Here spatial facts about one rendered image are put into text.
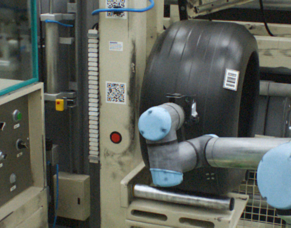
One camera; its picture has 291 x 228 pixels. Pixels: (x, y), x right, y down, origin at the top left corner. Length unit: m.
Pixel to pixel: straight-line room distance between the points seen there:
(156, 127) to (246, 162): 0.22
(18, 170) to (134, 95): 0.46
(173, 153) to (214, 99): 0.35
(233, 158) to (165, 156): 0.16
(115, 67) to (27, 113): 0.33
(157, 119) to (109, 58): 0.66
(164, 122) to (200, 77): 0.40
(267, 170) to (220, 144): 0.32
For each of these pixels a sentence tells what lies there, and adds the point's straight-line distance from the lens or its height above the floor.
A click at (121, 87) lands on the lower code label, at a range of 2.01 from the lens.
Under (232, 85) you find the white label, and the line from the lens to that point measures 1.74.
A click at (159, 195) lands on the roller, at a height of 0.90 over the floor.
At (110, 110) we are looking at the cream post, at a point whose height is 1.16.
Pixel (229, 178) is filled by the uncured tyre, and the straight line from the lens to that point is 1.87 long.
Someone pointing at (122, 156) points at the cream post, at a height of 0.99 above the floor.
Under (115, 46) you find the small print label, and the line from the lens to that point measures 1.99.
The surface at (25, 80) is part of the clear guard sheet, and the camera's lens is 1.92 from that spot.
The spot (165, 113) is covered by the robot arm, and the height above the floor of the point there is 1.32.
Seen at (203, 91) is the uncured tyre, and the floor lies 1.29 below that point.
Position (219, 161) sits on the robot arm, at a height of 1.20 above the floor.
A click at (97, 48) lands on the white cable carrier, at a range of 2.04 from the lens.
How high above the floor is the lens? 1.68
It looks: 15 degrees down
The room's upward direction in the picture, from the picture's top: 1 degrees clockwise
